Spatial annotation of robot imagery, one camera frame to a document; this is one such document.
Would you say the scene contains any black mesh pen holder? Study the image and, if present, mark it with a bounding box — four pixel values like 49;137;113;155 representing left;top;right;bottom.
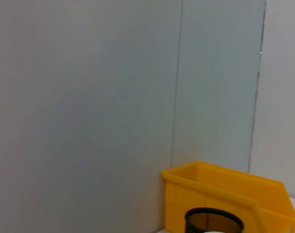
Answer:
185;207;245;233

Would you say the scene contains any yellow plastic storage bin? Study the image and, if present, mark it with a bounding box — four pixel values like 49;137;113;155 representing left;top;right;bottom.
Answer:
159;160;295;233

